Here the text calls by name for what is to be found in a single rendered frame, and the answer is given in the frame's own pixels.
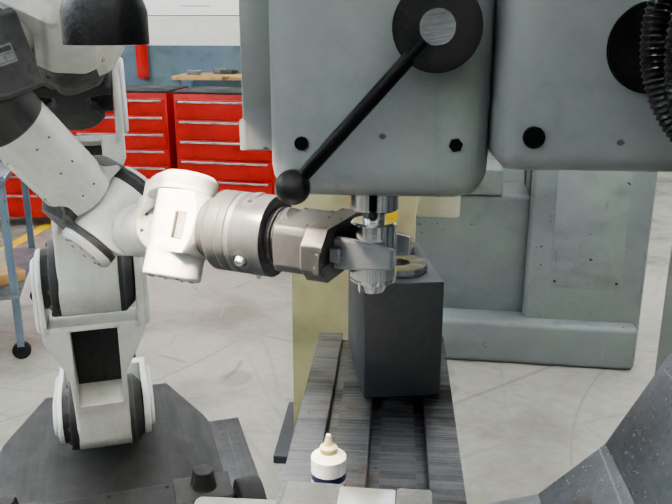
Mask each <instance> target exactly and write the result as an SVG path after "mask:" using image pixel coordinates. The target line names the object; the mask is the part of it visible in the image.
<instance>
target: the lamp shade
mask: <svg viewBox="0 0 672 504"><path fill-rule="evenodd" d="M59 13H60V23H61V33H62V43H63V45H147V44H150V41H149V26H148V12H147V9H146V6H145V4H144V1H143V0H62V2H61V6H60V11H59Z"/></svg>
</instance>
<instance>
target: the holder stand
mask: <svg viewBox="0 0 672 504"><path fill-rule="evenodd" d="M443 303H444V281H443V280H442V278H441V277H440V275H439V274H438V273H437V271H436V270H435V268H434V267H433V266H432V264H431V263H430V261H429V260H428V259H427V257H426V256H425V254H424V253H423V252H422V250H421V249H420V247H419V246H418V245H417V243H416V242H412V241H411V253H410V254H409V255H408V256H397V259H396V281H395V282H394V283H392V284H390V285H387V286H386V287H385V289H384V291H383V292H382V293H379V294H368V293H364V292H363V291H362V289H361V287H360V286H359V285H358V284H355V283H353V282H352V281H351V280H350V270H349V274H348V342H349V346H350V349H351V353H352V357H353V360H354V364H355V367H356V371H357V375H358V378H359V382H360V386H361V389H362V393H363V396H364V397H365V398H371V397H393V396H416V395H438V394H439V392H440V373H441V350H442V326H443Z"/></svg>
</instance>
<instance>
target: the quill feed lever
mask: <svg viewBox="0 0 672 504"><path fill-rule="evenodd" d="M482 33H483V15H482V11H481V8H480V5H479V3H478V1H477V0H400V2H399V3H398V5H397V7H396V10H395V12H394V16H393V21H392V35H393V40H394V43H395V46H396V48H397V50H398V52H399V53H400V55H401V56H400V57H399V58H398V60H397V61H396V62H395V63H394V64H393V65H392V66H391V67H390V69H389V70H388V71H387V72H386V73H385V74H384V75H383V76H382V77H381V79H380V80H379V81H378V82H377V83H376V84H375V85H374V86H373V87H372V89H371V90H370V91H369V92H368V93H367V94H366V95H365V96H364V97H363V99H362V100H361V101H360V102H359V103H358V104H357V105H356V106H355V107H354V109H353V110H352V111H351V112H350V113H349V114H348V115H347V116H346V118H345V119H344V120H343V121H342V122H341V123H340V124H339V125H338V126H337V128H336V129H335V130H334V131H333V132H332V133H331V134H330V135H329V136H328V138H327V139H326V140H325V141H324V142H323V143H322V144H321V145H320V146H319V148H318V149H317V150H316V151H315V152H314V153H313V154H312V155H311V156H310V158H309V159H308V160H307V161H306V162H305V163H304V164H303V165H302V167H301V168H300V169H299V170H296V169H289V170H286V171H284V172H282V173H281V174H280V175H279V176H278V177H277V179H276V182H275V193H276V195H277V197H278V198H279V199H280V201H282V202H283V203H285V204H288V205H298V204H300V203H302V202H304V201H305V200H306V199H307V197H308V196H309V193H310V188H311V186H310V181H309V179H310V178H311V177H312V176H313V175H314V174H315V173H316V172H317V171H318V169H319V168H320V167H321V166H322V165H323V164H324V163H325V162H326V161H327V160H328V158H329V157H330V156H331V155H332V154H333V153H334V152H335V151H336V150H337V149H338V147H339V146H340V145H341V144H342V143H343V142H344V141H345V140H346V139H347V138H348V136H349V135H350V134H351V133H352V132H353V131H354V130H355V129H356V128H357V127H358V125H359V124H360V123H361V122H362V121H363V120H364V119H365V118H366V117H367V115H368V114H369V113H370V112H371V111H372V110H373V109H374V108H375V107H376V106H377V104H378V103H379V102H380V101H381V100H382V99H383V98H384V97H385V96H386V95H387V93H388V92H389V91H390V90H391V89H392V88H393V87H394V86H395V85H396V84H397V82H398V81H399V80H400V79H401V78H402V77H403V76H404V75H405V74H406V72H407V71H408V70H409V69H410V68H411V67H412V66H413V67H414V68H416V69H418V70H421V71H424V72H428V73H445V72H448V71H452V70H454V69H456V68H458V67H460V66H461V65H463V64H464V63H465V62H467V61H468V60H469V59H470V58H471V56H472V55H473V54H474V53H475V51H476V49H477V48H478V46H479V43H480V41H481V38H482Z"/></svg>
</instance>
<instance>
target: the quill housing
mask: <svg viewBox="0 0 672 504"><path fill-rule="evenodd" d="M477 1H478V3H479V5H480V8H481V11H482V15H483V33H482V38H481V41H480V43H479V46H478V48H477V49H476V51H475V53H474V54H473V55H472V56H471V58H470V59H469V60H468V61H467V62H465V63H464V64H463V65H461V66H460V67H458V68H456V69H454V70H452V71H448V72H445V73H428V72H424V71H421V70H418V69H416V68H414V67H413V66H412V67H411V68H410V69H409V70H408V71H407V72H406V74H405V75H404V76H403V77H402V78H401V79H400V80H399V81H398V82H397V84H396V85H395V86H394V87H393V88H392V89H391V90H390V91H389V92H388V93H387V95H386V96H385V97H384V98H383V99H382V100H381V101H380V102H379V103H378V104H377V106H376V107H375V108H374V109H373V110H372V111H371V112H370V113H369V114H368V115H367V117H366V118H365V119H364V120H363V121H362V122H361V123H360V124H359V125H358V127H357V128H356V129H355V130H354V131H353V132H352V133H351V134H350V135H349V136H348V138H347V139H346V140H345V141H344V142H343V143H342V144H341V145H340V146H339V147H338V149H337V150H336V151H335V152H334V153H333V154H332V155H331V156H330V157H329V158H328V160H327V161H326V162H325V163H324V164H323V165H322V166H321V167H320V168H319V169H318V171H317V172H316V173H315V174H314V175H313V176H312V177H311V178H310V179H309V181H310V186H311V188H310V193H309V194H315V195H374V196H432V197H456V196H463V195H466V194H468V193H470V192H472V191H473V190H475V189H476V188H477V187H478V186H479V185H480V183H481V181H482V180H483V178H484V176H485V172H486V167H487V153H488V136H489V118H490V101H491V83H492V66H493V48H494V31H495V13H496V0H477ZM268 2H269V43H270V84H271V126H272V165H273V170H274V174H275V176H276V178H277V177H278V176H279V175H280V174H281V173H282V172H284V171H286V170H289V169H296V170H299V169H300V168H301V167H302V165H303V164H304V163H305V162H306V161H307V160H308V159H309V158H310V156H311V155H312V154H313V153H314V152H315V151H316V150H317V149H318V148H319V146H320V145H321V144H322V143H323V142H324V141H325V140H326V139H327V138H328V136H329V135H330V134H331V133H332V132H333V131H334V130H335V129H336V128H337V126H338V125H339V124H340V123H341V122H342V121H343V120H344V119H345V118H346V116H347V115H348V114H349V113H350V112H351V111H352V110H353V109H354V107H355V106H356V105H357V104H358V103H359V102H360V101H361V100H362V99H363V97H364V96H365V95H366V94H367V93H368V92H369V91H370V90H371V89H372V87H373V86H374V85H375V84H376V83H377V82H378V81H379V80H380V79H381V77H382V76H383V75H384V74H385V73H386V72H387V71H388V70H389V69H390V67H391V66H392V65H393V64H394V63H395V62H396V61H397V60H398V58H399V57H400V56H401V55H400V53H399V52H398V50H397V48H396V46H395V43H394V40H393V35H392V21H393V16H394V12H395V10H396V7H397V5H398V3H399V2H400V0H268Z"/></svg>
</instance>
